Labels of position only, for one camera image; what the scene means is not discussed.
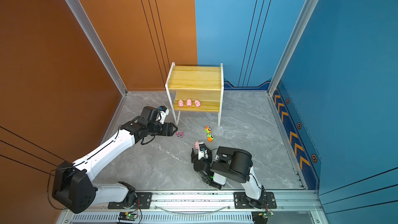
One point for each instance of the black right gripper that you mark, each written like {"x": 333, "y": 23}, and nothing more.
{"x": 194, "y": 159}

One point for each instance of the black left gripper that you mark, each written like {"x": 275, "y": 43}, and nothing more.
{"x": 166, "y": 132}

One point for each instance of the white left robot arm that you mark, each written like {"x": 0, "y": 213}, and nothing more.
{"x": 74, "y": 185}

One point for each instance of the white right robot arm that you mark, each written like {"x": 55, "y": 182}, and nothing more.
{"x": 228, "y": 163}

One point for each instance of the wooden two-tier shelf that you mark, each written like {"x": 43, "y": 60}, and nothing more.
{"x": 203, "y": 83}

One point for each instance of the pink teal toy van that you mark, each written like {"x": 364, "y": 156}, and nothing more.
{"x": 179, "y": 134}

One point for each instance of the orange green toy car upper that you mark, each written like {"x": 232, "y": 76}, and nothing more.
{"x": 208, "y": 129}

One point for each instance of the right controller board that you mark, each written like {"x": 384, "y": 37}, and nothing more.
{"x": 261, "y": 217}

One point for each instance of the controller board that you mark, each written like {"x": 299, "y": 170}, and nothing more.
{"x": 128, "y": 218}
{"x": 261, "y": 217}

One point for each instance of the left controller board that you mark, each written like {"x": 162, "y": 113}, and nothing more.
{"x": 128, "y": 218}

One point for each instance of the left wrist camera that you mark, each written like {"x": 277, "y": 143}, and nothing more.
{"x": 163, "y": 112}

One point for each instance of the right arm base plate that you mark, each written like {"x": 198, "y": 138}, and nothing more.
{"x": 266, "y": 201}

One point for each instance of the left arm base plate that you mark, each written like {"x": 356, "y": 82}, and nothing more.
{"x": 141, "y": 200}

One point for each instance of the aluminium mounting rail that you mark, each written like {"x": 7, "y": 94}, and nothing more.
{"x": 207, "y": 207}

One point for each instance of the left aluminium corner post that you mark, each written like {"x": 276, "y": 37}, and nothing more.
{"x": 81, "y": 16}

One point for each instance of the aluminium corner post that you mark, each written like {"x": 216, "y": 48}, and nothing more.
{"x": 301, "y": 23}
{"x": 81, "y": 16}

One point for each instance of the right aluminium corner post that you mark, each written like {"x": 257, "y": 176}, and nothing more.
{"x": 301, "y": 23}

